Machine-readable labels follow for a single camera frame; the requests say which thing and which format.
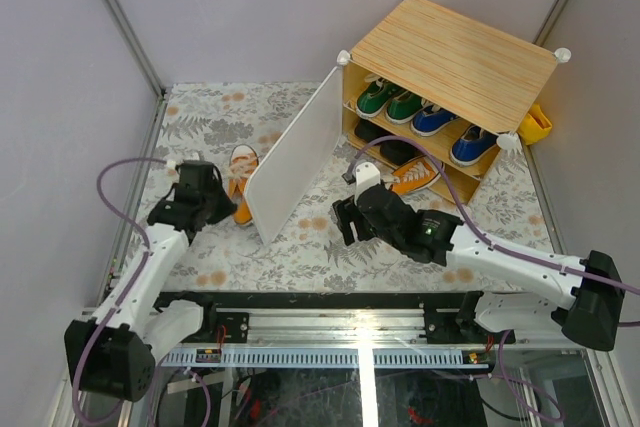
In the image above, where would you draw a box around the orange sneaker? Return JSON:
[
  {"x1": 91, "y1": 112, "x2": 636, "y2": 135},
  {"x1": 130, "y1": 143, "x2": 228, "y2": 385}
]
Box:
[
  {"x1": 228, "y1": 144, "x2": 259, "y2": 226},
  {"x1": 381, "y1": 156, "x2": 443, "y2": 196}
]

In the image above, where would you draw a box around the black shoe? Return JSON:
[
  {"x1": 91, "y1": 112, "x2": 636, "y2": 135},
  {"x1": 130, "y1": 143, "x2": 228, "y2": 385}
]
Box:
[
  {"x1": 354, "y1": 119, "x2": 389, "y2": 143},
  {"x1": 380, "y1": 140, "x2": 419, "y2": 166}
]

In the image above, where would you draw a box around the white cabinet door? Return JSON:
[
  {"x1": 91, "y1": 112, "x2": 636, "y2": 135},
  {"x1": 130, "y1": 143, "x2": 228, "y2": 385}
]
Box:
[{"x1": 245, "y1": 67, "x2": 343, "y2": 245}]

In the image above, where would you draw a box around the green sneaker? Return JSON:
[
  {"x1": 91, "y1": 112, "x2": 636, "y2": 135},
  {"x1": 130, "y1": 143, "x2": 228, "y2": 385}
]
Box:
[
  {"x1": 385, "y1": 91, "x2": 431, "y2": 124},
  {"x1": 356, "y1": 74, "x2": 401, "y2": 119}
]

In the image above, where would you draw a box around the wooden shoe cabinet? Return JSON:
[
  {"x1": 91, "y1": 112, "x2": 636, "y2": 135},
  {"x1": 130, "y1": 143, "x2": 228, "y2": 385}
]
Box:
[{"x1": 337, "y1": 0, "x2": 571, "y2": 203}]

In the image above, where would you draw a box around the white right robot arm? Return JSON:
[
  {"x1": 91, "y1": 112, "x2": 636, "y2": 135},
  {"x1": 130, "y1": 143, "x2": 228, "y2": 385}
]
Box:
[{"x1": 333, "y1": 184, "x2": 624, "y2": 352}]

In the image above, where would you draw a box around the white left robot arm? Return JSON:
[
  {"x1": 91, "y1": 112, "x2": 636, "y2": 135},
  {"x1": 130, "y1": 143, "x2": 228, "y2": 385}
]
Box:
[{"x1": 64, "y1": 160, "x2": 236, "y2": 402}]

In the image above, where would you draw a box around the yellow plastic bin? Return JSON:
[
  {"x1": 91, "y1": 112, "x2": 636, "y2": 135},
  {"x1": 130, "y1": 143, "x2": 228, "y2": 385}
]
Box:
[{"x1": 517, "y1": 103, "x2": 553, "y2": 146}]

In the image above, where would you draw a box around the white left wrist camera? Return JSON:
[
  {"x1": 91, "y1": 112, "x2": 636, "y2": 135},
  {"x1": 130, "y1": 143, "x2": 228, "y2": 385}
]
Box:
[{"x1": 164, "y1": 159, "x2": 182, "y2": 184}]

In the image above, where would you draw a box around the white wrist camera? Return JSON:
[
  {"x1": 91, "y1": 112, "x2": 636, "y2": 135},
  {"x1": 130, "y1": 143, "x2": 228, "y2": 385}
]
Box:
[
  {"x1": 342, "y1": 162, "x2": 381, "y2": 198},
  {"x1": 164, "y1": 159, "x2": 182, "y2": 184}
]

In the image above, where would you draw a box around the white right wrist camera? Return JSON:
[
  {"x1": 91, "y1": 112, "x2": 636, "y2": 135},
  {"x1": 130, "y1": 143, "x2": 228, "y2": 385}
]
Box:
[{"x1": 342, "y1": 162, "x2": 381, "y2": 198}]

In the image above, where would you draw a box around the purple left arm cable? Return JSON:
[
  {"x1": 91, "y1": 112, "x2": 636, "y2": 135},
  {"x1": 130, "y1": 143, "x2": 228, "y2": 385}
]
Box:
[{"x1": 69, "y1": 157, "x2": 171, "y2": 426}]

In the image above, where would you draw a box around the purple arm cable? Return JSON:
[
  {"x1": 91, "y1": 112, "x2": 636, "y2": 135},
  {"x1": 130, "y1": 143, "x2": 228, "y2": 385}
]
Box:
[
  {"x1": 69, "y1": 157, "x2": 171, "y2": 426},
  {"x1": 347, "y1": 135, "x2": 640, "y2": 328}
]

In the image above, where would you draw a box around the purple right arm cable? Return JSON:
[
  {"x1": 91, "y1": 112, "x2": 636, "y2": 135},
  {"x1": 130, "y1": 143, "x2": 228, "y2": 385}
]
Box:
[{"x1": 347, "y1": 135, "x2": 640, "y2": 328}]

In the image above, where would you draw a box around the aluminium rail frame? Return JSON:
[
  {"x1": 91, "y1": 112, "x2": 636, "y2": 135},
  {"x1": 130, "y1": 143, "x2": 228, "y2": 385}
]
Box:
[{"x1": 82, "y1": 306, "x2": 516, "y2": 354}]

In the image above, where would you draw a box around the grey slotted cable duct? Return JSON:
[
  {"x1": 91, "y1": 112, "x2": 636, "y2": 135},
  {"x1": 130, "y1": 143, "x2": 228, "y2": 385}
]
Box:
[{"x1": 163, "y1": 347, "x2": 489, "y2": 370}]

